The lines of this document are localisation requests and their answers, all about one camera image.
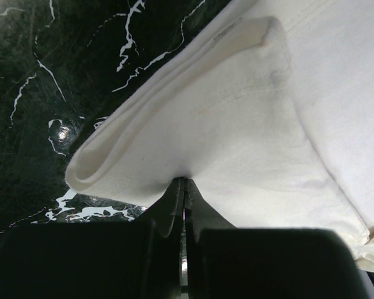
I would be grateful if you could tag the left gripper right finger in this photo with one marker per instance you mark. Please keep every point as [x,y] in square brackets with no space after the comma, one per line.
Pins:
[227,262]

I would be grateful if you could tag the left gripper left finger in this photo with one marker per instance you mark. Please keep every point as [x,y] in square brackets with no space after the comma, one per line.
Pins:
[137,259]

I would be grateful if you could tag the cream white t shirt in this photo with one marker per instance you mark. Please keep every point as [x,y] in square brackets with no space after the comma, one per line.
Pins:
[270,111]

